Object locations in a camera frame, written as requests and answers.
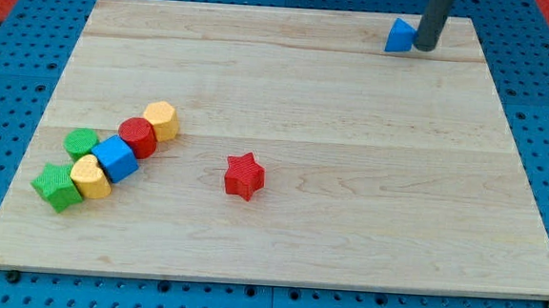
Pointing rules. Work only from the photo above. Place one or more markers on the green star block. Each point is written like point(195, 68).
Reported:
point(55, 186)

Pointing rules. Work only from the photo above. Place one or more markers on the green cylinder block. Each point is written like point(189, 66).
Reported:
point(80, 142)

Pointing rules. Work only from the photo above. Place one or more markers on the wooden board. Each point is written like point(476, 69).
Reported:
point(384, 172)

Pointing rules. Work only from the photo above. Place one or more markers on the yellow heart block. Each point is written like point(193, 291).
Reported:
point(89, 179)

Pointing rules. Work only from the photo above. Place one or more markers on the blue triangle block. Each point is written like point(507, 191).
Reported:
point(400, 37)

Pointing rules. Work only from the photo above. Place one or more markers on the grey cylindrical robot arm stick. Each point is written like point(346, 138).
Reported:
point(431, 24)

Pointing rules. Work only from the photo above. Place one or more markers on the yellow hexagon block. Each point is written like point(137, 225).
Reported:
point(163, 118)

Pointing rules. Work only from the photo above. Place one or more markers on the red cylinder block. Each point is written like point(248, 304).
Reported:
point(138, 134)

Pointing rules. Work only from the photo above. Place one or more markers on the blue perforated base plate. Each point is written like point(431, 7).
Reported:
point(36, 41)

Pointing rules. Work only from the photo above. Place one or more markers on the red star block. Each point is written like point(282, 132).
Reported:
point(244, 176)

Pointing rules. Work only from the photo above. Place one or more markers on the blue cube block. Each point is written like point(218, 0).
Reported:
point(116, 158)

